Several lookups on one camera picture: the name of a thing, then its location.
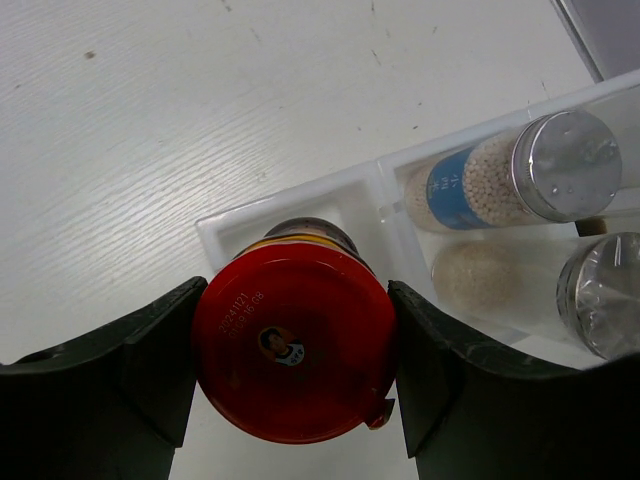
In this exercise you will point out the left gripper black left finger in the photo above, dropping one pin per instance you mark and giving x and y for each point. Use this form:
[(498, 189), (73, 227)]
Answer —
[(112, 403)]

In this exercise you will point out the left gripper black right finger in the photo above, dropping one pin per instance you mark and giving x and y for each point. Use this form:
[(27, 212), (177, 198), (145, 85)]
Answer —
[(475, 408)]

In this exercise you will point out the white silver cap shaker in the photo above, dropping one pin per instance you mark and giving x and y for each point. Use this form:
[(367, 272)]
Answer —
[(583, 291)]

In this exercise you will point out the red lid sauce jar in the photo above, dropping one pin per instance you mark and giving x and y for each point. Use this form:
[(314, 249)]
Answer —
[(295, 340)]

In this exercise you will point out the blue label silver cap shaker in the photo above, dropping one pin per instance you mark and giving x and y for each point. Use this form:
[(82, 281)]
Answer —
[(560, 168)]

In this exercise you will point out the white three-slot organizer tray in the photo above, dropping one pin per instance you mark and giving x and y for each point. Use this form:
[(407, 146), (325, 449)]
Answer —
[(368, 203)]

